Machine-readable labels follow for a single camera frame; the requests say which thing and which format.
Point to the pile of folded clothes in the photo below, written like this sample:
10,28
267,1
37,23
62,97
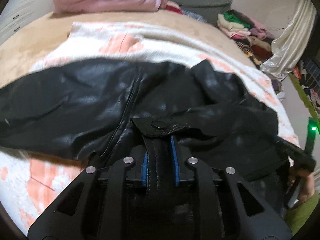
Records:
250,36

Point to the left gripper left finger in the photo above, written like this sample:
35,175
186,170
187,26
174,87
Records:
101,203

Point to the white pink patterned blanket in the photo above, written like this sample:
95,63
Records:
29,184

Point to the right hand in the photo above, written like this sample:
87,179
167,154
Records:
308,189

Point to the green edged clothes shelf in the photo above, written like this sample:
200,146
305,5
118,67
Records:
305,79

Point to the black leather jacket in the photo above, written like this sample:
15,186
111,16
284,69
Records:
102,110

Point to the bag of clothes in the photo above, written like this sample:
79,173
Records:
278,89

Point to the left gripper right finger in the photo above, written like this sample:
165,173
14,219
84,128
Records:
212,203

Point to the tan bed cover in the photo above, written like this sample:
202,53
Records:
37,39

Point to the cream satin curtain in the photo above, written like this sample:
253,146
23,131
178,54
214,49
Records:
288,48

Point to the white wardrobe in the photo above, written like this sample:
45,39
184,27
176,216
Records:
19,13

